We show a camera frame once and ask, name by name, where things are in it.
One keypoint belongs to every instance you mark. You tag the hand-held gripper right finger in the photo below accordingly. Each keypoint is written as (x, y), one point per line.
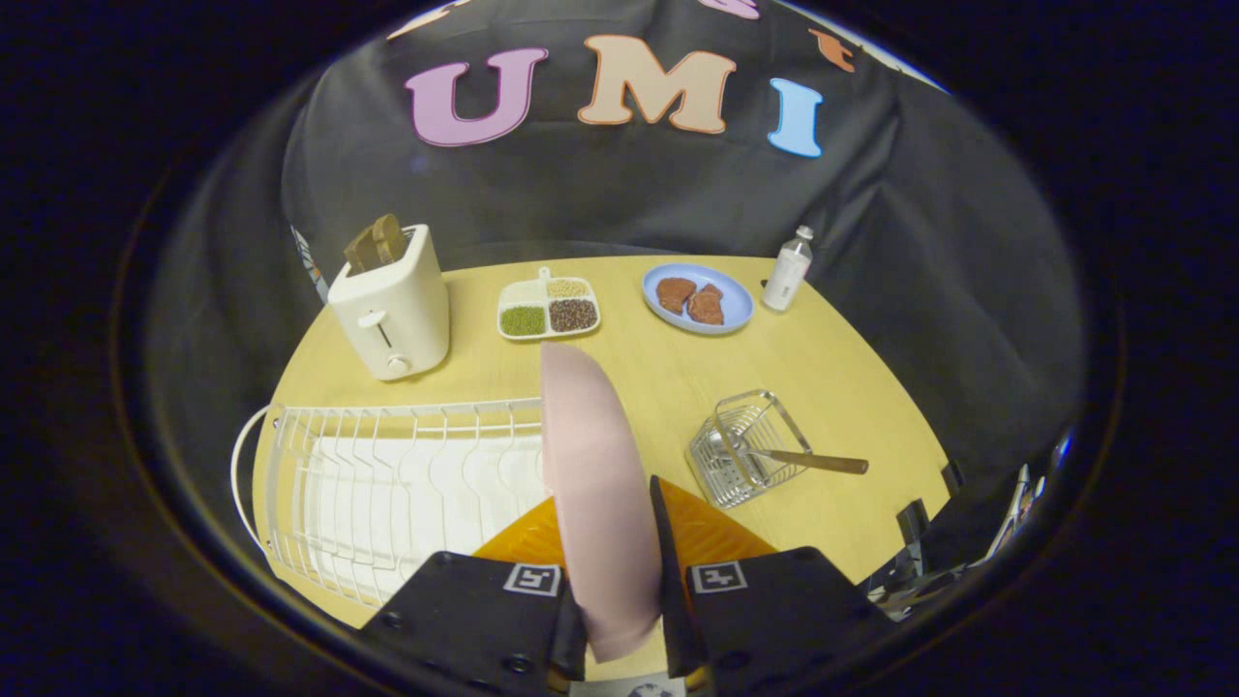
(666, 571)

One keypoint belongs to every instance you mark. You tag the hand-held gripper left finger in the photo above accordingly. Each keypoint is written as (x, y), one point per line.
(465, 620)

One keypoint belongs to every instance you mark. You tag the brown toast slice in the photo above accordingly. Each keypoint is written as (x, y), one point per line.
(377, 242)

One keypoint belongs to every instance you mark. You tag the cream toaster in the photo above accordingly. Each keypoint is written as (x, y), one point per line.
(395, 312)

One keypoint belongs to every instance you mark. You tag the blue plate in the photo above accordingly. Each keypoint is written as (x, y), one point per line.
(697, 298)

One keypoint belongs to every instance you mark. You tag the pink plate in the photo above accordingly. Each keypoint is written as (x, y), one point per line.
(592, 484)

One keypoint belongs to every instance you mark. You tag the brown meat piece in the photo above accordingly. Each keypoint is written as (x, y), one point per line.
(708, 306)
(675, 292)

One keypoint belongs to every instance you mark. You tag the white plastic bottle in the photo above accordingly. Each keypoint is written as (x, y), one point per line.
(786, 271)

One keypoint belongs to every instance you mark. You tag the black table clamp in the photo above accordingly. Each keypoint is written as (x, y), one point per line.
(911, 524)
(952, 478)

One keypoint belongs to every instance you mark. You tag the black backdrop cloth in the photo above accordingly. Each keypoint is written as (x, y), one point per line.
(619, 184)

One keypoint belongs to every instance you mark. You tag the white divided grain tray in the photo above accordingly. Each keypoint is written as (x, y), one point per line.
(548, 308)

